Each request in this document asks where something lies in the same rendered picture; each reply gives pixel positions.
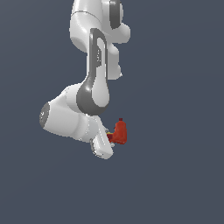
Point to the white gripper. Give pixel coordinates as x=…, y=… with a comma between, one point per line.
x=102, y=144

